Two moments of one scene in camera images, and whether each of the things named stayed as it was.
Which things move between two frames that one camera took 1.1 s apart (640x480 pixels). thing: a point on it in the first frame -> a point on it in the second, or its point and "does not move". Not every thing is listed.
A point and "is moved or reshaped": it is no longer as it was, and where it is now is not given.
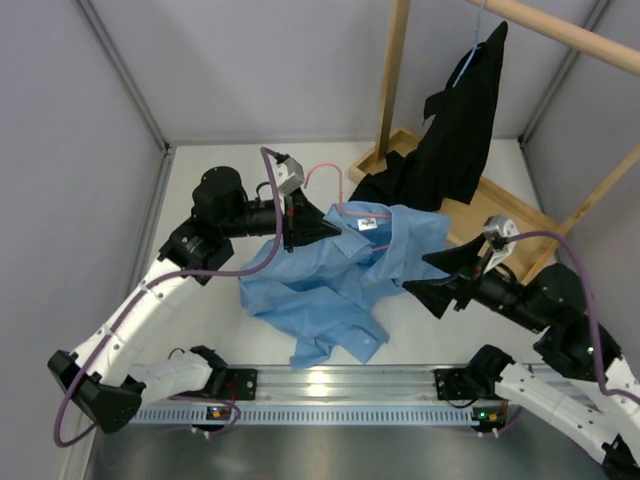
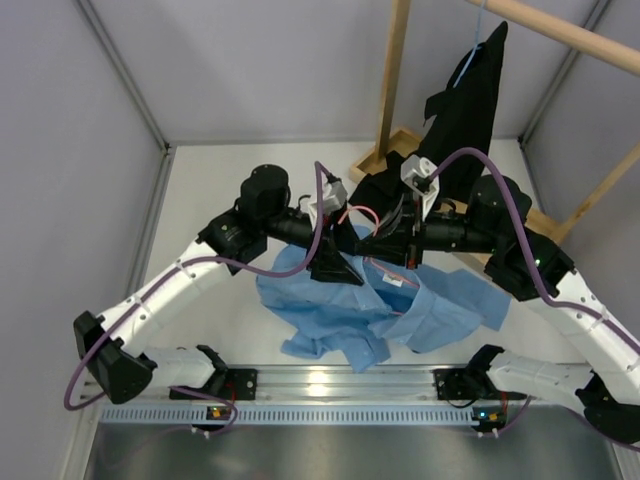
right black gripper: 436,293 -> 393,243
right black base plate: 454,384 does not move
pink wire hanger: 345,211 -> 376,230
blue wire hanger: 476,46 does not move
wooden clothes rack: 519,235 does not move
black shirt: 449,157 does not move
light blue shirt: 326,290 is moved or reshaped
